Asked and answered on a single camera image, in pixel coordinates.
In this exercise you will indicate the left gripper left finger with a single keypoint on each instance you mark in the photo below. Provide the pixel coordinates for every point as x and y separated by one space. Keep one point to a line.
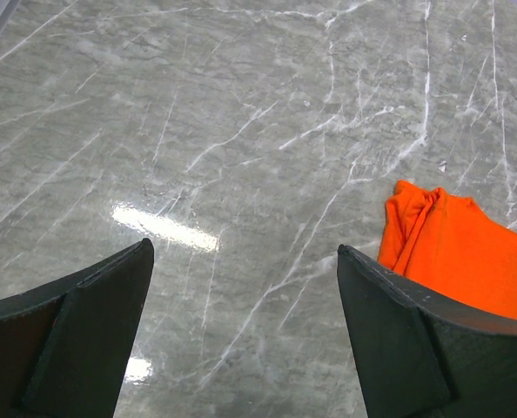
65 346

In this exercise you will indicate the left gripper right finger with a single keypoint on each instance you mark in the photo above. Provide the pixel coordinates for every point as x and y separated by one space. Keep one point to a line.
421 354

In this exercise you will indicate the orange t shirt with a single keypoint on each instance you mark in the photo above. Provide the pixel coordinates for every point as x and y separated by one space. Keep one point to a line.
449 245

